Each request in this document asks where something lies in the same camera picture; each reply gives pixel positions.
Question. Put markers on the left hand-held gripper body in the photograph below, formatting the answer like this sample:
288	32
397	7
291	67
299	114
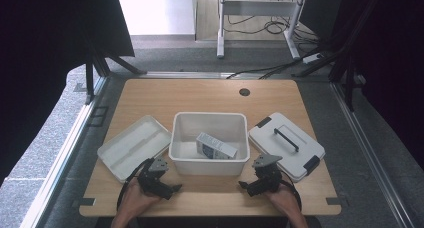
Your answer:
154	176

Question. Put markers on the white plastic storage box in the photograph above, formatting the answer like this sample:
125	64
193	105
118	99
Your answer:
210	143

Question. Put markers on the white power strip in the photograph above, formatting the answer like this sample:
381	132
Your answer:
311	58

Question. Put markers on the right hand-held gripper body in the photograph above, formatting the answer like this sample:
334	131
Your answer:
267	174

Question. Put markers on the large black curtain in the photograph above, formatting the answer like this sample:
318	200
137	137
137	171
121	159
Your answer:
50	38

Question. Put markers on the dark curtain with stands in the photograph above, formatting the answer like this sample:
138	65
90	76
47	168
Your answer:
383	54

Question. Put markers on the short aluminium floor rail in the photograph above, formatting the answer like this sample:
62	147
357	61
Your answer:
186	75

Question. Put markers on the long aluminium floor rail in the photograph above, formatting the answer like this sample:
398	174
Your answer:
56	164
370	154

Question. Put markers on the person's right hand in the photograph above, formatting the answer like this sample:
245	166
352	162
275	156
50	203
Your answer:
283	201

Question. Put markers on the black tripod stand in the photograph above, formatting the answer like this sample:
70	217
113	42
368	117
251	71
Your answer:
100	66

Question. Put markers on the person's left hand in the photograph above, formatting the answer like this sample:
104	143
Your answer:
135	203

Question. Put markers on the grey and white carton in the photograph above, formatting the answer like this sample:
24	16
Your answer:
215	147

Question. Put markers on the white plastic tray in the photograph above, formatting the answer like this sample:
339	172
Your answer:
133	147

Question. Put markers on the white metal desk frame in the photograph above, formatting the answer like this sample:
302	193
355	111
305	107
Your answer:
256	8

